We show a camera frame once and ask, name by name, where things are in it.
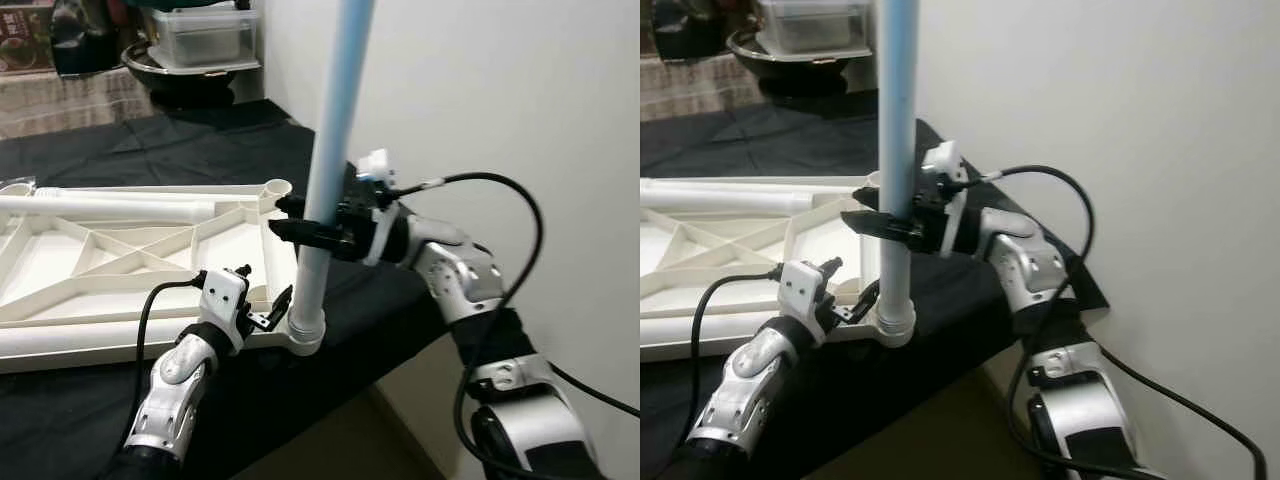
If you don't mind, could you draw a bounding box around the patterned beige cloth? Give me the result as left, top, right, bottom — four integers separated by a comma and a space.
640, 55, 766, 123
0, 68, 263, 139

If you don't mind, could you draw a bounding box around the black bag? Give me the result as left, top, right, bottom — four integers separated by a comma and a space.
48, 0, 123, 79
655, 0, 731, 59

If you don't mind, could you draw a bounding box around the clear lidded plastic container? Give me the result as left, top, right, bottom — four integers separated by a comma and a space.
150, 5, 259, 69
758, 0, 881, 56

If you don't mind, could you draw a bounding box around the green pot lid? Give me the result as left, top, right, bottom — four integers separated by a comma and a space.
125, 0, 251, 15

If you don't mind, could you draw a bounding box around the cream plastic table top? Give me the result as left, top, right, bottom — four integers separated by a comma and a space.
0, 177, 328, 377
640, 172, 916, 363

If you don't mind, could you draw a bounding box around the black table cloth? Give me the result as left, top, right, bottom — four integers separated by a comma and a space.
640, 95, 1111, 480
0, 100, 451, 480

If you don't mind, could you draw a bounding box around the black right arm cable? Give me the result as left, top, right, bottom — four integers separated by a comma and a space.
385, 172, 641, 480
960, 165, 1271, 480

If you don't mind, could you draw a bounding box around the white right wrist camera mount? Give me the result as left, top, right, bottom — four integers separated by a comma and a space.
355, 149, 401, 267
922, 140, 971, 259

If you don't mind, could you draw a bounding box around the black wok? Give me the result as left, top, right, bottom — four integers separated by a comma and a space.
122, 40, 263, 109
725, 28, 881, 99

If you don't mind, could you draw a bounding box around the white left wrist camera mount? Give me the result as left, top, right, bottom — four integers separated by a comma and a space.
198, 268, 251, 353
778, 260, 831, 346

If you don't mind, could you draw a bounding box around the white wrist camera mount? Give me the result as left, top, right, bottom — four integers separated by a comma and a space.
922, 140, 971, 259
355, 149, 401, 267
198, 268, 251, 353
778, 260, 831, 346

